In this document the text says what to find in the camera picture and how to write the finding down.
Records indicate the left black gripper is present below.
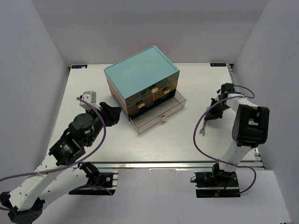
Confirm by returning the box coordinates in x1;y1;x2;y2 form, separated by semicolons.
85;102;122;147

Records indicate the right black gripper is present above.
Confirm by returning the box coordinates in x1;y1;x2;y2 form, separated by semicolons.
205;98;230;120

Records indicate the silver open-end wrench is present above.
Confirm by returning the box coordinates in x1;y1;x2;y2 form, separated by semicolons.
199;121;206;137

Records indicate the clear bottom drawer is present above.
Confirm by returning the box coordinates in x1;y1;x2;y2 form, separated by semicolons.
130;91;186;134

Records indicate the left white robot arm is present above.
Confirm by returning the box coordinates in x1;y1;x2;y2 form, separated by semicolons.
0;102;121;224

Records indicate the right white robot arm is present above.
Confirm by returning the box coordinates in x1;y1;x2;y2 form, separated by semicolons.
204;83;270;186

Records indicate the teal drawer cabinet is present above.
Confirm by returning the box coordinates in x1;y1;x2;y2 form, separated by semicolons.
104;46;180;120

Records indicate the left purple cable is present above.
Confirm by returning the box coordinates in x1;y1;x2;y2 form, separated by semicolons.
0;97;107;208

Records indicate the purple cable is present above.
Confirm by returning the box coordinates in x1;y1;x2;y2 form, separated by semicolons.
0;97;107;208
192;85;257;194

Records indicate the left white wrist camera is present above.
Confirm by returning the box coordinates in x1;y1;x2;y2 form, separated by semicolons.
79;91;97;111

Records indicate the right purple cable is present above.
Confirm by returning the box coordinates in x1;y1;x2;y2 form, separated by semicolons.
192;85;257;194

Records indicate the aluminium table edge rail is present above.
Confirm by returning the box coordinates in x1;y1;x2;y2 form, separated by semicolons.
67;161;264;169

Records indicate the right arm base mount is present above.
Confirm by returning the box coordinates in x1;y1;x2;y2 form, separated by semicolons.
190;171;241;198

